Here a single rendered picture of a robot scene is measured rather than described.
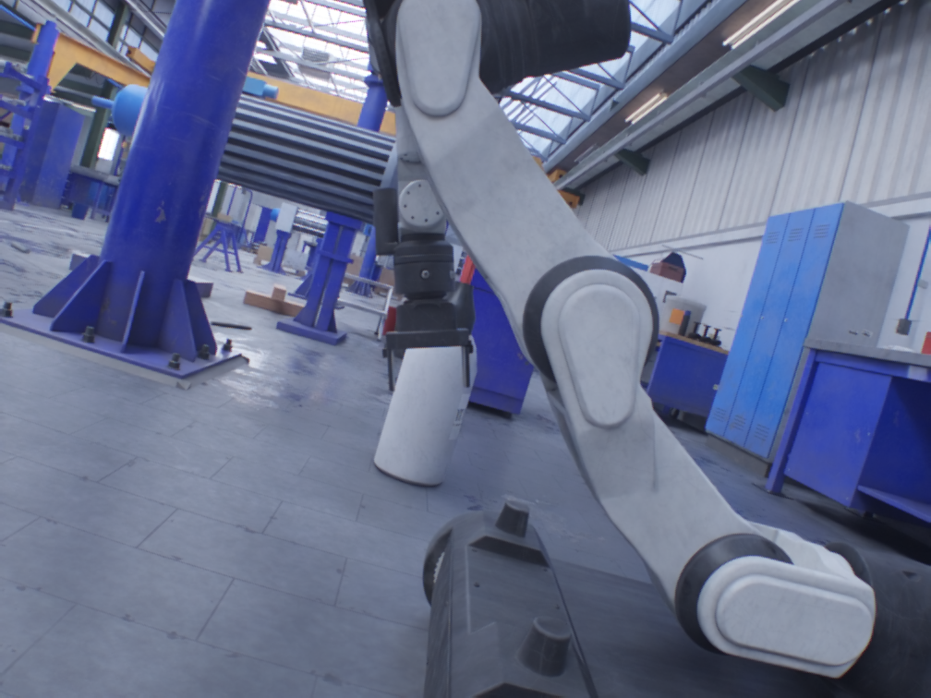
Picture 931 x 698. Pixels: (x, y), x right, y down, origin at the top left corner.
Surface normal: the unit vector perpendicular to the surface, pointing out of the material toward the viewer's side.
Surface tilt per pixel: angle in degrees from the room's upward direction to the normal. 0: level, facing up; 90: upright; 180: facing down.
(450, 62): 90
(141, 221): 90
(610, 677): 0
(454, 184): 103
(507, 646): 0
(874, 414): 90
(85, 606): 0
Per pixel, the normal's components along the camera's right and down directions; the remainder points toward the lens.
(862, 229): 0.04, 0.07
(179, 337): -0.33, -0.04
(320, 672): 0.29, -0.96
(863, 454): -0.96, -0.28
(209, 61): 0.45, 0.18
